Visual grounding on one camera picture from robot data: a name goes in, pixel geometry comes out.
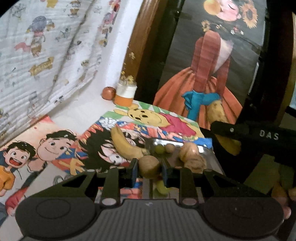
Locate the black haired anime drawing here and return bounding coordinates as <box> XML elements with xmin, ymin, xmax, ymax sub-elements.
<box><xmin>51</xmin><ymin>111</ymin><xmax>213</xmax><ymax>200</ymax></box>

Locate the small red apple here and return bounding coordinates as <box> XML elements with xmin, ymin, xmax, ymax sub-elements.
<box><xmin>101</xmin><ymin>86</ymin><xmax>116</xmax><ymax>100</ymax></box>

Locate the Winnie the Pooh drawing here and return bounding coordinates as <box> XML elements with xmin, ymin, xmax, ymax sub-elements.
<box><xmin>113</xmin><ymin>101</ymin><xmax>204</xmax><ymax>142</ymax></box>

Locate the two boys cartoon drawing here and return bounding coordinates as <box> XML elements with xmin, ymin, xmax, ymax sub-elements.
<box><xmin>1</xmin><ymin>116</ymin><xmax>83</xmax><ymax>223</ymax></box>

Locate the green grape on tray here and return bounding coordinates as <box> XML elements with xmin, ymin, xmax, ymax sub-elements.
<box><xmin>154</xmin><ymin>144</ymin><xmax>166</xmax><ymax>155</ymax></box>

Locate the dark metal tray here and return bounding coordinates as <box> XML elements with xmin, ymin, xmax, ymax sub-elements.
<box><xmin>145</xmin><ymin>138</ymin><xmax>224</xmax><ymax>174</ymax></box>

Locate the person's right hand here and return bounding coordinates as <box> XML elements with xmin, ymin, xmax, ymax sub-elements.
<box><xmin>271</xmin><ymin>165</ymin><xmax>295</xmax><ymax>220</ymax></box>

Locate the small brown round fruit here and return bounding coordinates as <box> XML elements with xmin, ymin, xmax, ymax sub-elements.
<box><xmin>138</xmin><ymin>155</ymin><xmax>160</xmax><ymax>179</ymax></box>

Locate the white cartoon print cloth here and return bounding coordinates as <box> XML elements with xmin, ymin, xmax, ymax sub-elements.
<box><xmin>1</xmin><ymin>1</ymin><xmax>121</xmax><ymax>145</ymax></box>

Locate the small brown fruit on tray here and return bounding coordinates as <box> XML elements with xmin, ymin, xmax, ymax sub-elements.
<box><xmin>165</xmin><ymin>144</ymin><xmax>176</xmax><ymax>154</ymax></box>

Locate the brown wooden door frame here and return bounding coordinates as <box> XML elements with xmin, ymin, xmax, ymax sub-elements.
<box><xmin>120</xmin><ymin>0</ymin><xmax>168</xmax><ymax>82</ymax></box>

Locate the white and orange jar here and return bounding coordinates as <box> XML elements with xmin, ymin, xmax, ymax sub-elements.
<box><xmin>114</xmin><ymin>80</ymin><xmax>137</xmax><ymax>107</ymax></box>

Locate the green grape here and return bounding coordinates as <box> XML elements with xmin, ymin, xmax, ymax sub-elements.
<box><xmin>156</xmin><ymin>180</ymin><xmax>170</xmax><ymax>195</ymax></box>
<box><xmin>154</xmin><ymin>144</ymin><xmax>166</xmax><ymax>155</ymax></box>

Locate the tan round potato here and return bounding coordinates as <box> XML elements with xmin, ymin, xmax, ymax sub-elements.
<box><xmin>184</xmin><ymin>155</ymin><xmax>207</xmax><ymax>174</ymax></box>

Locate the girl in orange dress poster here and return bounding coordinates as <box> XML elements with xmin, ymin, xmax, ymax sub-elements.
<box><xmin>154</xmin><ymin>1</ymin><xmax>266</xmax><ymax>129</ymax></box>

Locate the spotted yellow banana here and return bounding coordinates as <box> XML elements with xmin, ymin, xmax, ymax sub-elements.
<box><xmin>206</xmin><ymin>100</ymin><xmax>241</xmax><ymax>156</ymax></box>

